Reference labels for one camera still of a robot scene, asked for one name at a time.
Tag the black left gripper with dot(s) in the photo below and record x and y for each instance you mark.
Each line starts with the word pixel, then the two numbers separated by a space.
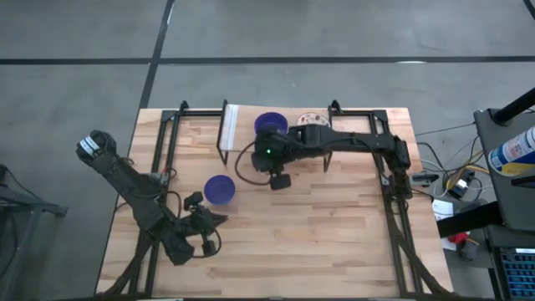
pixel 196 223

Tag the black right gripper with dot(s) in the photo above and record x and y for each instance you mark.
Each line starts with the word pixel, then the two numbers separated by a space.
pixel 271 156

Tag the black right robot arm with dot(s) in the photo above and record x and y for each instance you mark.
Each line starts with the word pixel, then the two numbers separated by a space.
pixel 355 142

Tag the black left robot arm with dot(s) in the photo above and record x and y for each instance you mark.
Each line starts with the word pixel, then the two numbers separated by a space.
pixel 125 180

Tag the purple plastic bowl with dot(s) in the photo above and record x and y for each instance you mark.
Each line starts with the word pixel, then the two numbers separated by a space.
pixel 271 121
pixel 219 189

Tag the small black device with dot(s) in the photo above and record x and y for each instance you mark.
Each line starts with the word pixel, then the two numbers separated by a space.
pixel 424 179

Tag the black stand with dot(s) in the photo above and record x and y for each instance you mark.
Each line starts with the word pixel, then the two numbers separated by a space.
pixel 54 208

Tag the white paper sheet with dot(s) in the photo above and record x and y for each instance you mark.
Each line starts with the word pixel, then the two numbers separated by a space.
pixel 442 209

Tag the power adapter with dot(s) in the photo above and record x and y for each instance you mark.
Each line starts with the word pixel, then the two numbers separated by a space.
pixel 459 188

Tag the small red object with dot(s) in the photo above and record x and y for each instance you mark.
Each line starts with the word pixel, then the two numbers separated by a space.
pixel 457 238

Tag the grey side cart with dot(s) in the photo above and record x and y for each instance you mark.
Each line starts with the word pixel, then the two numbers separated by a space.
pixel 501 196

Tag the white spray can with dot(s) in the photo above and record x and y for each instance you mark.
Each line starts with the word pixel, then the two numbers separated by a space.
pixel 514 152

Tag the black pole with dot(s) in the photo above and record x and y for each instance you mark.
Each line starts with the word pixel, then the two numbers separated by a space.
pixel 516 106

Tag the laptop keyboard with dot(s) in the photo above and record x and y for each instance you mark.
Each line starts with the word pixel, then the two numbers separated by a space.
pixel 520 276

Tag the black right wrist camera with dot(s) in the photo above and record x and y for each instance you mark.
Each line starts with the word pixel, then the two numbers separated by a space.
pixel 281 182

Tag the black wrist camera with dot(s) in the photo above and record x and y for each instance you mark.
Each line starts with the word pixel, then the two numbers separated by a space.
pixel 281 182
pixel 193 200

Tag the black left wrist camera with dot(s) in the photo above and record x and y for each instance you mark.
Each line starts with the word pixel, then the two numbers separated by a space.
pixel 193 200

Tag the black rig frame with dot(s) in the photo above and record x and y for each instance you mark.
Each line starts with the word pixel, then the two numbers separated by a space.
pixel 196 113

